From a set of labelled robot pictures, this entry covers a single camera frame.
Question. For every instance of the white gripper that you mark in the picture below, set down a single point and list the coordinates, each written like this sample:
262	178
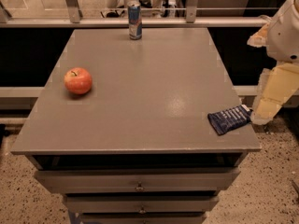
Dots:
285	36

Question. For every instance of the blue rxbar blueberry wrapper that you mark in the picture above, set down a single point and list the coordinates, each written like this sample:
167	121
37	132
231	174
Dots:
229	119

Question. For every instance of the red apple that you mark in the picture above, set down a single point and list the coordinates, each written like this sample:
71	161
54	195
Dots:
78	80

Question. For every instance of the metal window railing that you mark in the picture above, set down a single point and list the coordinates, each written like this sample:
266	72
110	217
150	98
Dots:
68	13

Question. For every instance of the top grey drawer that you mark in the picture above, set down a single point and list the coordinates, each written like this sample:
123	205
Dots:
140	181

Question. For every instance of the grey drawer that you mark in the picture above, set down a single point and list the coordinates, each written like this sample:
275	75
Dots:
158	218
140	204
140	181

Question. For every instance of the blue silver energy drink can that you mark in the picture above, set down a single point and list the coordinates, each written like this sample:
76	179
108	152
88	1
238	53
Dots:
135	20

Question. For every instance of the grey drawer cabinet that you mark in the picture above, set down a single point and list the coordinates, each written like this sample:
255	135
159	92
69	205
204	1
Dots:
147	108

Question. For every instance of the middle grey drawer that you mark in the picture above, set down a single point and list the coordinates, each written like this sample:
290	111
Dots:
140	204

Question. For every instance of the bottom grey drawer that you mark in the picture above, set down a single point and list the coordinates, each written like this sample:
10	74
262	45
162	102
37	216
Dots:
158	218

